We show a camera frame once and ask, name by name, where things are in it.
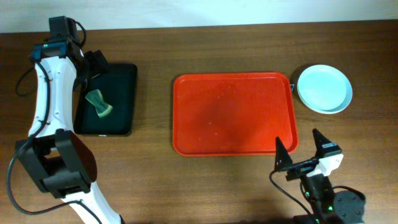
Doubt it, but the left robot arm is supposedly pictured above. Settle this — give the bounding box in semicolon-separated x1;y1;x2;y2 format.
6;16;124;223

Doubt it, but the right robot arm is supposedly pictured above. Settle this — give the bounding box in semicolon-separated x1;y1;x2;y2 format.
269;129;366;224

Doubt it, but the black rectangular basin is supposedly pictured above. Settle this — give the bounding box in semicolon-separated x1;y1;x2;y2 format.
73;63;137;136

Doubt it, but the green yellow sponge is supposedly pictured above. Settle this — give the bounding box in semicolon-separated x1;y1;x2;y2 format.
85;90;113;118

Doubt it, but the light blue plate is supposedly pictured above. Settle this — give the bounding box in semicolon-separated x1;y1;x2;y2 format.
297;65;353;114

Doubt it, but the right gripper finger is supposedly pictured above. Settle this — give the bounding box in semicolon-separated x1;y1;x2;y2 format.
312;128;326;157
274;137;293;171

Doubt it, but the red plastic tray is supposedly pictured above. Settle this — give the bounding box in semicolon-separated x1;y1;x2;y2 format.
172;72;299;157

